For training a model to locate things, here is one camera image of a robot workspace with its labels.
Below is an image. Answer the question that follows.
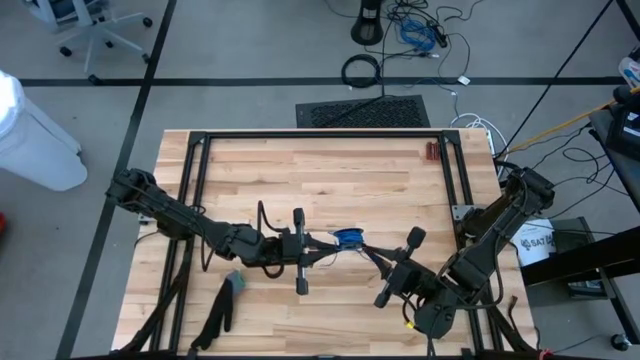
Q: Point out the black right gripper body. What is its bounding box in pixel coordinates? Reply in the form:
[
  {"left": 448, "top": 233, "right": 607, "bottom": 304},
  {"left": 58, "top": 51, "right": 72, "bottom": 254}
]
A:
[{"left": 373, "top": 225, "right": 442, "bottom": 308}]

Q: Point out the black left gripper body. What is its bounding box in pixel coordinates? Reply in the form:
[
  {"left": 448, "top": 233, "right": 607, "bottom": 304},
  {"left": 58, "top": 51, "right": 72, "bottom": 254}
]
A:
[{"left": 264, "top": 207, "right": 309, "bottom": 296}]

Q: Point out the black cable spool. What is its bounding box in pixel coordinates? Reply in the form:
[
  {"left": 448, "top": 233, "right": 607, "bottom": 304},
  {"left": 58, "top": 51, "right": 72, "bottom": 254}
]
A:
[{"left": 328, "top": 228, "right": 366, "bottom": 251}]

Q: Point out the blue cord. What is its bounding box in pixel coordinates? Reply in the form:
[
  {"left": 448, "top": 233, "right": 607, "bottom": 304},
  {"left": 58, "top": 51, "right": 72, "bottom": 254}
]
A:
[{"left": 319, "top": 228, "right": 386, "bottom": 269}]

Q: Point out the black perforated floor mat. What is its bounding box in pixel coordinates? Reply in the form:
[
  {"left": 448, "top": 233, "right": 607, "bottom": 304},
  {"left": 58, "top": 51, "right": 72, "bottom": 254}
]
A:
[{"left": 295, "top": 95, "right": 432, "bottom": 129}]

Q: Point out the black side table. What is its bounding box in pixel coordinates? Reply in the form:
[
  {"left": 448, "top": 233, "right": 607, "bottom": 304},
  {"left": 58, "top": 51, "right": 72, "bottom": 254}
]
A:
[{"left": 519, "top": 215, "right": 640, "bottom": 346}]

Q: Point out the black cylindrical bin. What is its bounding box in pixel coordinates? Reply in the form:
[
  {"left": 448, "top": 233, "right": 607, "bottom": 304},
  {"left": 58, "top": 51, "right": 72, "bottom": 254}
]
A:
[{"left": 350, "top": 0, "right": 385, "bottom": 47}]

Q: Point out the black power strip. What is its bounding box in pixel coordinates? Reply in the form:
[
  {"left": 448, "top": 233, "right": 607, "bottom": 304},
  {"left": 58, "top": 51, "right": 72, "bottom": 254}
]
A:
[{"left": 427, "top": 19, "right": 449, "bottom": 49}]

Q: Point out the grey side table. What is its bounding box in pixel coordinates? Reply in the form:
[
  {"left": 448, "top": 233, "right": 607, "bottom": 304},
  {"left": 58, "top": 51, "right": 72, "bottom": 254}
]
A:
[{"left": 588, "top": 107, "right": 640, "bottom": 214}]

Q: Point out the black slanted pole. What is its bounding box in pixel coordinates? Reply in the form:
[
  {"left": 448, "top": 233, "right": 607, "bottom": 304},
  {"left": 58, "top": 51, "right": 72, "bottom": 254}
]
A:
[{"left": 496, "top": 0, "right": 615, "bottom": 157}]

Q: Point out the black equipment case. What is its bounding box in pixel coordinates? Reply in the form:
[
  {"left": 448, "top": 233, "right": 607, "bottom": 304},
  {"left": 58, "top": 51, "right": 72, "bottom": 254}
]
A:
[{"left": 606, "top": 84, "right": 640, "bottom": 162}]

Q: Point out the white trash bin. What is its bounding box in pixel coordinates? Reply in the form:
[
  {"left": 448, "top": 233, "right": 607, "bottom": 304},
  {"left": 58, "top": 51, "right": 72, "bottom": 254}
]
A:
[{"left": 0, "top": 69, "right": 89, "bottom": 193}]

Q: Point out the white blue office chair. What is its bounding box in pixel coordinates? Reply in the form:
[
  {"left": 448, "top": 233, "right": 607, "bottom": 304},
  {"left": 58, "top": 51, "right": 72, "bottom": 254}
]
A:
[{"left": 22, "top": 0, "right": 154, "bottom": 85}]

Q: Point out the person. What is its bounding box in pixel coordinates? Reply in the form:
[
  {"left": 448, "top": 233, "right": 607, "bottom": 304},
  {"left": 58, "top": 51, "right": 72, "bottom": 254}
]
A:
[{"left": 618, "top": 55, "right": 640, "bottom": 89}]

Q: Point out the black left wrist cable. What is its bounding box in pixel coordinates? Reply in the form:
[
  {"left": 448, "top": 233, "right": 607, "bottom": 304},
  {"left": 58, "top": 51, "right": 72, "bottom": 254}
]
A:
[{"left": 256, "top": 199, "right": 287, "bottom": 280}]

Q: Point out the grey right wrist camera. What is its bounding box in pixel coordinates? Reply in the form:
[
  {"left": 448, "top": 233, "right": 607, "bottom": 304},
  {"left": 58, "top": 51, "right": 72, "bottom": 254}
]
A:
[{"left": 413, "top": 289, "right": 459, "bottom": 339}]

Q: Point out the brown tipped black cable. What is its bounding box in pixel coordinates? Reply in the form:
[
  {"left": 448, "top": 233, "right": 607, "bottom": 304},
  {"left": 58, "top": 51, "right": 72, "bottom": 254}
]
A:
[{"left": 506, "top": 294, "right": 521, "bottom": 334}]

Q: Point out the white floor cable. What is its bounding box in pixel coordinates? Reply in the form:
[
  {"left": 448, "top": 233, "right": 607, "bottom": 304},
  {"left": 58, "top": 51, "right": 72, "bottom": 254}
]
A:
[{"left": 449, "top": 112, "right": 501, "bottom": 137}]

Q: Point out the coiled black floor cable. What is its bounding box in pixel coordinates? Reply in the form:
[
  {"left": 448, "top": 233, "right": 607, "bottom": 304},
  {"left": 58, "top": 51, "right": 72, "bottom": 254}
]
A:
[{"left": 340, "top": 53, "right": 383, "bottom": 90}]

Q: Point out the yellow floor cable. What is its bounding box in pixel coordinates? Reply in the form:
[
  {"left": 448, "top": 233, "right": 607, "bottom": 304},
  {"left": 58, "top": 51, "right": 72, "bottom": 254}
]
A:
[{"left": 504, "top": 85, "right": 640, "bottom": 154}]

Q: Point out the tangled blue floor cable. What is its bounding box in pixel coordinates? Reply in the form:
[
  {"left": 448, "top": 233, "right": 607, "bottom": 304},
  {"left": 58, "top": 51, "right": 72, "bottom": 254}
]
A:
[{"left": 398, "top": 18, "right": 437, "bottom": 52}]

